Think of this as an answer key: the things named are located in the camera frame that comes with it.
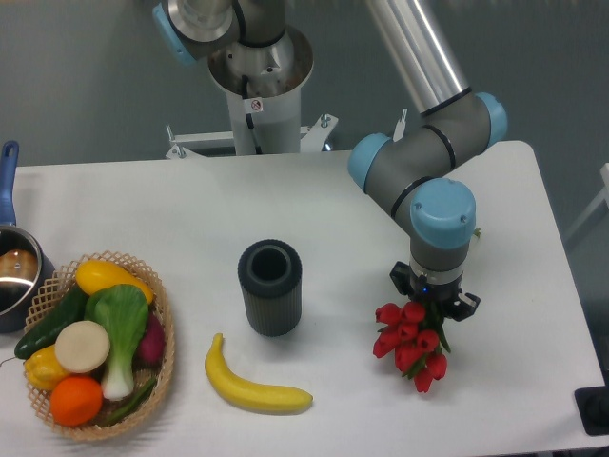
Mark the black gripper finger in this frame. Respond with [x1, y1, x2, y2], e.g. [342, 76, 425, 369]
[445, 292, 481, 321]
[389, 261, 410, 296]

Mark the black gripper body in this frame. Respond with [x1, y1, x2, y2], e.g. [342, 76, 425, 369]
[402, 262, 464, 314]

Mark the red tulip bouquet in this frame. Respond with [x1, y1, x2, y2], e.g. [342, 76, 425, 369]
[372, 296, 451, 393]

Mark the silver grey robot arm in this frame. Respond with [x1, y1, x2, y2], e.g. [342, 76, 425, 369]
[152, 1, 507, 321]

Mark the dark grey ribbed vase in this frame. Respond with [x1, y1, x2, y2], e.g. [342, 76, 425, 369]
[237, 239, 303, 337]

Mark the black device at table edge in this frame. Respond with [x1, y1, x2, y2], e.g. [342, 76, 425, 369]
[574, 386, 608, 436]

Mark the white furniture piece right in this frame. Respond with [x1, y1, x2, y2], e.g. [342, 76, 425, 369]
[582, 163, 609, 220]

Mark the yellow banana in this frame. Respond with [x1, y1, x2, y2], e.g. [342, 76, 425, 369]
[205, 333, 313, 414]

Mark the purple red onion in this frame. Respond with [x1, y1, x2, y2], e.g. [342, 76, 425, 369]
[136, 313, 166, 365]

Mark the green bok choy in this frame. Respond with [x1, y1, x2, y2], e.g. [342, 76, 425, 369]
[85, 285, 148, 401]

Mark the green bean pod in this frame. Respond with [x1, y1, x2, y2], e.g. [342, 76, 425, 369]
[100, 378, 157, 427]

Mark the yellow squash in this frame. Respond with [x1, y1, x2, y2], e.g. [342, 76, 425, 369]
[75, 260, 154, 305]

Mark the beige round disc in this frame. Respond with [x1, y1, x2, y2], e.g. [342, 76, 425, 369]
[54, 321, 110, 374]

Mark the dark green cucumber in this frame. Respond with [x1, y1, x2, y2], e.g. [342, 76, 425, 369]
[14, 285, 88, 360]

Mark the woven wicker basket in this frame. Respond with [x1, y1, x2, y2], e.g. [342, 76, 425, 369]
[25, 251, 175, 442]

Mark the orange fruit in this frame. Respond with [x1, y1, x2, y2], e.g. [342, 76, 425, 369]
[49, 375, 103, 427]

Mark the yellow bell pepper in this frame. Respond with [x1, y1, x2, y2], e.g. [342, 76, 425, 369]
[24, 345, 71, 391]

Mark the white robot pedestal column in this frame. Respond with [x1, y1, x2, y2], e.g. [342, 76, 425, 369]
[209, 62, 302, 156]

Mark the black cable on pedestal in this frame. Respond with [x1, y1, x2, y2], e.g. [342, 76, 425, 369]
[240, 74, 264, 155]

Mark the white metal base frame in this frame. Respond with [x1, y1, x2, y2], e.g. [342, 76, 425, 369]
[165, 109, 409, 160]

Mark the blue handled saucepan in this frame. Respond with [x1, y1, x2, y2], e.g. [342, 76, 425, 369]
[1, 140, 54, 333]

